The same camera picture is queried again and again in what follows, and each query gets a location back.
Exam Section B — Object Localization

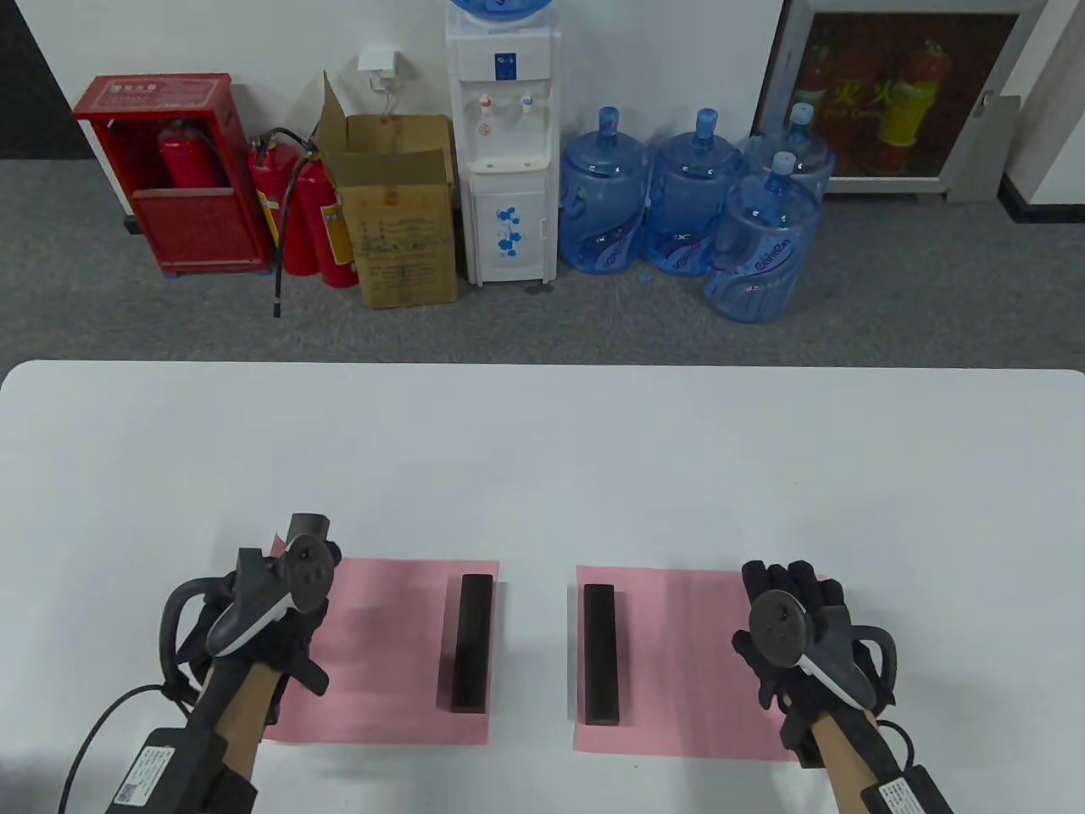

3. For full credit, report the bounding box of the person's right hand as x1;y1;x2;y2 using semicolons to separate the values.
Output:
732;558;898;768

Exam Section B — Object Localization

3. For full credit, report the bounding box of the person's left hand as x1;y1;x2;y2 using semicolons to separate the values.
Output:
172;538;344;700

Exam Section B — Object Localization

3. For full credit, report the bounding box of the black and white tracking controller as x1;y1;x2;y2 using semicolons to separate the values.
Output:
206;536;333;658
748;589;870;705

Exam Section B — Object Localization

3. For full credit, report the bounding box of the pink paper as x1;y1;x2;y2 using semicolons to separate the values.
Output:
572;566;827;764
263;557;501;747

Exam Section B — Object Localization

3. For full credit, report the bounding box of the person's left forearm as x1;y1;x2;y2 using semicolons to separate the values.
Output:
182;657;285;781

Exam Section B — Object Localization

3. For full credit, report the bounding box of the black wrist sensor box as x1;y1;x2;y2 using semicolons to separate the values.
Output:
106;725;259;814
860;763;954;814

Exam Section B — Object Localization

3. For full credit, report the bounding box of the open cardboard box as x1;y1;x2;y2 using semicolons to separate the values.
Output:
315;71;460;310

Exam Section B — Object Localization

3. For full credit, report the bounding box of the red fire extinguisher cabinet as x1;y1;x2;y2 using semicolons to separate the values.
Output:
71;73;274;276

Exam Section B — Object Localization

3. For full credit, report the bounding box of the red fire extinguisher yellow label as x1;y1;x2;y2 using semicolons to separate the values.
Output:
292;157;361;289

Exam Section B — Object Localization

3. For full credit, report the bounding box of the blue water jug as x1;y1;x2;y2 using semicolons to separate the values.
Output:
558;106;654;274
744;102;837;204
642;108;747;278
704;151;823;325

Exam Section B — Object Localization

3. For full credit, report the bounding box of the red extinguisher inside red cabinet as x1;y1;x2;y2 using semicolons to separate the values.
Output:
157;119;230;189

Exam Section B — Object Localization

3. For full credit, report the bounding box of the grey glass-door fire cabinet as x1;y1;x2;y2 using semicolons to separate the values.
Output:
750;0;1048;202

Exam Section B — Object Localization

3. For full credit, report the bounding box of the white water dispenser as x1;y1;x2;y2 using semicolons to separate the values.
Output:
445;15;563;287

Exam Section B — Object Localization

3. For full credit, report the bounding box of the red extinguisher behind glass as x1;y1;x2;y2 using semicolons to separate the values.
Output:
882;41;949;149
797;42;836;128

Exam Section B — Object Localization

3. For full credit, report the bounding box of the blue bottle on dispenser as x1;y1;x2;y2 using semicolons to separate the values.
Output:
448;0;556;26

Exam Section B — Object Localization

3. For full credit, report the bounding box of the red fire extinguisher with hose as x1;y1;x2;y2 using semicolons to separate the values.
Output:
248;127;323;319

